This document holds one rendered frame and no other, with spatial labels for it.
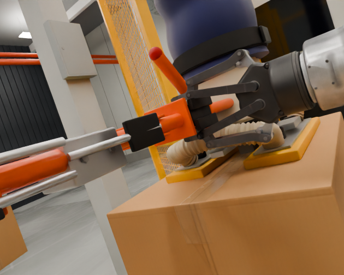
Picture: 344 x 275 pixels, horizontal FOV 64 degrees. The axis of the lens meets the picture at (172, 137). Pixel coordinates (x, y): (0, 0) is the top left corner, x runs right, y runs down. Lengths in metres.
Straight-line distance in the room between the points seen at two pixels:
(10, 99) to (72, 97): 10.85
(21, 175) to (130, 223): 0.33
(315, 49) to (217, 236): 0.28
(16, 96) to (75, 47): 10.93
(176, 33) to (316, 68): 0.37
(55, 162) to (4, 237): 1.69
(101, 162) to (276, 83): 0.22
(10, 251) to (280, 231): 1.71
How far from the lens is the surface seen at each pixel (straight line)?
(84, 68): 1.60
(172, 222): 0.47
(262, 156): 0.52
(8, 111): 12.17
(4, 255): 1.93
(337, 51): 0.34
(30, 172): 0.25
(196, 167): 0.60
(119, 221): 0.56
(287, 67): 0.36
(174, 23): 0.65
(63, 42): 1.59
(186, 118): 0.41
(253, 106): 0.38
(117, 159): 0.30
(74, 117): 1.55
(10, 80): 12.68
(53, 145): 0.25
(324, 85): 0.34
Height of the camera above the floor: 1.07
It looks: 3 degrees down
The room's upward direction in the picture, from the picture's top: 19 degrees counter-clockwise
